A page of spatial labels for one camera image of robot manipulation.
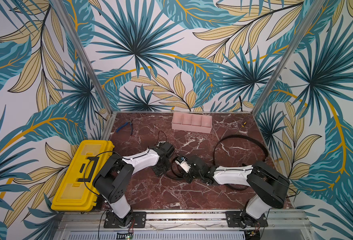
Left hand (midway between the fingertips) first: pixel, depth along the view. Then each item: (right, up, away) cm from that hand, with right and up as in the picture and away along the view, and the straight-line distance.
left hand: (166, 172), depth 89 cm
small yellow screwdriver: (+57, +29, +24) cm, 68 cm away
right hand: (+9, +1, 0) cm, 9 cm away
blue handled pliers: (-33, +29, +22) cm, 49 cm away
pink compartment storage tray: (+19, +30, +28) cm, 45 cm away
